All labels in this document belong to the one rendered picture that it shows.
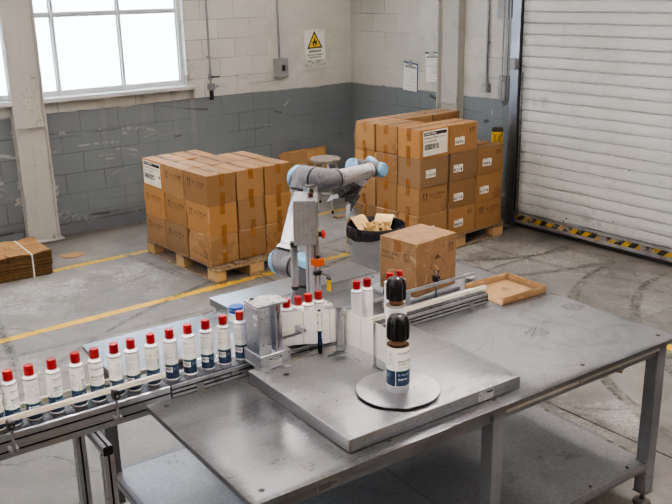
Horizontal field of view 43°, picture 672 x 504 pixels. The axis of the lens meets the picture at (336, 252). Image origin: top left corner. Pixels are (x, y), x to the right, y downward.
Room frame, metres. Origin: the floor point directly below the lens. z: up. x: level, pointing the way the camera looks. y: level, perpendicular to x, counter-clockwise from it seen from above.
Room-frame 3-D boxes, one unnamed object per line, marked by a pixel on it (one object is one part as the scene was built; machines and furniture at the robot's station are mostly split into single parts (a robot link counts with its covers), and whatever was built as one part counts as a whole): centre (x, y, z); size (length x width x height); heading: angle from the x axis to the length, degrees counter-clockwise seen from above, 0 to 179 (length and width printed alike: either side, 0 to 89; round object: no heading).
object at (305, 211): (3.42, 0.12, 1.38); 0.17 x 0.10 x 0.19; 0
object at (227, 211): (7.27, 1.04, 0.45); 1.20 x 0.84 x 0.89; 39
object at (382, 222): (6.17, -0.31, 0.50); 0.42 x 0.41 x 0.28; 127
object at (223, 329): (3.09, 0.45, 0.98); 0.05 x 0.05 x 0.20
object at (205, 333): (3.05, 0.51, 0.98); 0.05 x 0.05 x 0.20
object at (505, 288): (3.98, -0.83, 0.85); 0.30 x 0.26 x 0.04; 125
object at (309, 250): (3.51, 0.10, 1.16); 0.04 x 0.04 x 0.67; 35
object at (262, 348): (3.10, 0.28, 1.01); 0.14 x 0.13 x 0.26; 125
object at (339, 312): (3.18, -0.01, 0.97); 0.05 x 0.05 x 0.19
